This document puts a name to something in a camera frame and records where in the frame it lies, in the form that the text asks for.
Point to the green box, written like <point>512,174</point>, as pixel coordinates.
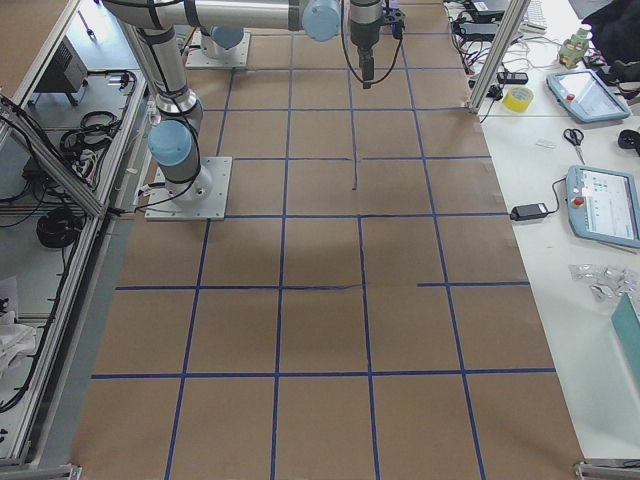
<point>626,325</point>

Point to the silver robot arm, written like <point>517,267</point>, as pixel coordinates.
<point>174,141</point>
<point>320,20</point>

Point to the yellow tape roll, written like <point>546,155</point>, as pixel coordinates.
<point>518,98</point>

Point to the far teach pendant tablet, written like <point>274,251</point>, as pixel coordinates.
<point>586,97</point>

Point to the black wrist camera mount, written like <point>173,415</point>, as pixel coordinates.
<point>394,19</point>

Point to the aluminium frame post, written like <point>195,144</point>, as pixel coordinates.
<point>509,25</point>

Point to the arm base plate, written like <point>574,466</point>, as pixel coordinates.
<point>204,53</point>
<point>205,199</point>

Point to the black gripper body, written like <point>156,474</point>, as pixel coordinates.
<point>362,29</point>

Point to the brown paper table mat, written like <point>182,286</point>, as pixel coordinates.
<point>362,312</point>

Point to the teach pendant tablet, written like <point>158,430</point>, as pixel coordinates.
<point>586,97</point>
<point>603,205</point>

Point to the near teach pendant tablet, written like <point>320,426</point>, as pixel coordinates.
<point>603,205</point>

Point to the black handled scissors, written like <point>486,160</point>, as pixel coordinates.
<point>575,137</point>

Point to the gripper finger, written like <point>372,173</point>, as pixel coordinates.
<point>366,64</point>

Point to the plastic bags of screws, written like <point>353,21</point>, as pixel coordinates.
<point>607,282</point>

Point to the small black power brick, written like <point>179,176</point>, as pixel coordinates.
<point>528,212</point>

